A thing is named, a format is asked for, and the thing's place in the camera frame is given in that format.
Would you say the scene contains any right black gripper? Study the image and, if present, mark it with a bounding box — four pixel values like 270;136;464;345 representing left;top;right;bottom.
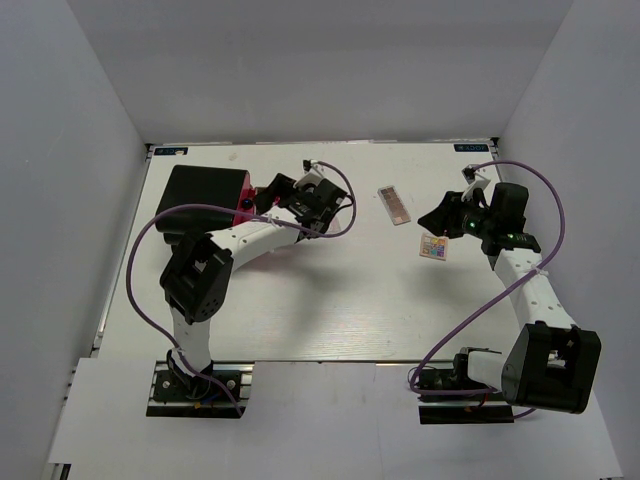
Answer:
417;190;496;239

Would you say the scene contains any colourful square eyeshadow palette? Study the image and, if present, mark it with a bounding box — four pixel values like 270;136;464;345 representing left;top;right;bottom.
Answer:
419;233;448;261

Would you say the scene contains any pink-brown eyeshadow palette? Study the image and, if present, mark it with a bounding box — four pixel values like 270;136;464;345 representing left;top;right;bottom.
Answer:
378;186;411;226

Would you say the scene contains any black pink drawer organizer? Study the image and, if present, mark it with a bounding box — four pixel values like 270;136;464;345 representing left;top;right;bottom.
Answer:
156;165;256;247

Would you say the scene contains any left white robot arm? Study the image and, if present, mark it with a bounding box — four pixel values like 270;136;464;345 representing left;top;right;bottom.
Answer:
160;170;355;399

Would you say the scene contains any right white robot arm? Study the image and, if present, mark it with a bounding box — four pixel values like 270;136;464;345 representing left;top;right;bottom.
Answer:
410;182;601;414

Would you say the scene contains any blue label right corner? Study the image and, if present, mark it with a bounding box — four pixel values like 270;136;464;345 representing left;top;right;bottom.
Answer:
453;143;490;153

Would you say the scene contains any blue label corner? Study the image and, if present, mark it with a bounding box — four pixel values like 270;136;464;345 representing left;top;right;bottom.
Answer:
453;143;490;153
153;147;188;156

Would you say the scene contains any blue label left corner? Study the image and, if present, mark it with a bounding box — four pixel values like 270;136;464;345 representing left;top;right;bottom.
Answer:
153;147;188;156

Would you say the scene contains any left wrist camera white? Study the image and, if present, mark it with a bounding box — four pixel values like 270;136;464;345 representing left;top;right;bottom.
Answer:
297;159;325;191

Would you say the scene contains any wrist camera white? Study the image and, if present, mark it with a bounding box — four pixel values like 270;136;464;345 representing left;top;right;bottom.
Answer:
297;159;325;191
461;165;490;202

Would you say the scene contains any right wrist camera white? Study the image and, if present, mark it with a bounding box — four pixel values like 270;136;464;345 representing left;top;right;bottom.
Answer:
461;165;490;202

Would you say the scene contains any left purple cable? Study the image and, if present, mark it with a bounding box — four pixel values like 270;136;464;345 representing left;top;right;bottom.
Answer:
124;160;359;419

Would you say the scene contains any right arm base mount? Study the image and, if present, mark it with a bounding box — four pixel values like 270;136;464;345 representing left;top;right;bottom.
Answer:
407;347;515;425

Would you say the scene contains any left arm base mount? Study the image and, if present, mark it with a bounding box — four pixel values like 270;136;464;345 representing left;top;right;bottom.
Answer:
146;362;253;419

